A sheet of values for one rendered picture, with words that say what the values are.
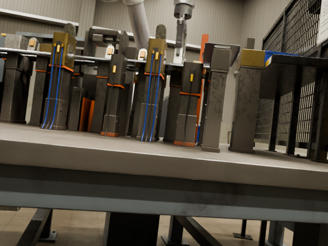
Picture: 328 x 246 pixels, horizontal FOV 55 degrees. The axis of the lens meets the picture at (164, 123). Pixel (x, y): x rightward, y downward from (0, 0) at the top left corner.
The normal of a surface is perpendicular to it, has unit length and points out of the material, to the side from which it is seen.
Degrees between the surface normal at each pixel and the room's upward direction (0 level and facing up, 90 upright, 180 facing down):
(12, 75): 90
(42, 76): 90
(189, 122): 90
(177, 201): 90
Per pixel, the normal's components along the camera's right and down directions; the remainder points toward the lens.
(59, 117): 0.99, 0.11
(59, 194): 0.23, 0.00
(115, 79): -0.10, -0.04
